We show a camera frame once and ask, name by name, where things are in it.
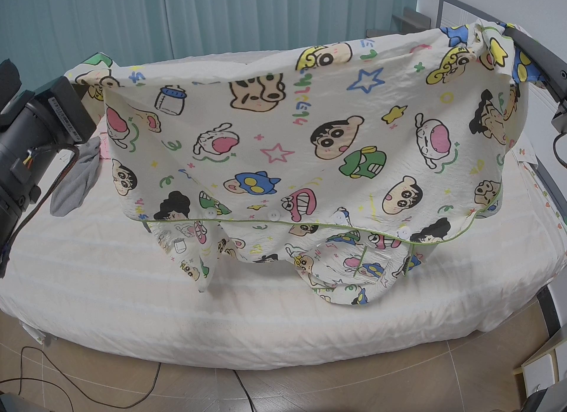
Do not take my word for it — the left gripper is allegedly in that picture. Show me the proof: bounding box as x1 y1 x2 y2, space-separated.
0 77 97 168

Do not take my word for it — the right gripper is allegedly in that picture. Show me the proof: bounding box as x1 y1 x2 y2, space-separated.
505 25 567 105

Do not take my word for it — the white printed pyjama top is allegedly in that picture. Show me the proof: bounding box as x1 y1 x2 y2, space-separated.
64 20 539 309

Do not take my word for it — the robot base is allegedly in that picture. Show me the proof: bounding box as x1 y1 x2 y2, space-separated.
513 335 567 412

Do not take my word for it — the bed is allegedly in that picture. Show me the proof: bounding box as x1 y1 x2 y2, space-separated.
0 0 567 360

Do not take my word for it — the light grey garment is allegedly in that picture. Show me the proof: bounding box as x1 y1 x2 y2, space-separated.
49 137 103 218

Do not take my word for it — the grey bedside table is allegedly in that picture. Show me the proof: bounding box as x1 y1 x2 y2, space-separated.
367 6 440 37

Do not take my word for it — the blue-green curtain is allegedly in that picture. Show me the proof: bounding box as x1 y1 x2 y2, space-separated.
0 0 420 88

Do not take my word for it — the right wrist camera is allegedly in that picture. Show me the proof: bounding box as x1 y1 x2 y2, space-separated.
550 101 567 133

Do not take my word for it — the black braided cable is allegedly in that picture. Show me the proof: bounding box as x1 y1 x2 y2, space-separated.
0 144 81 278

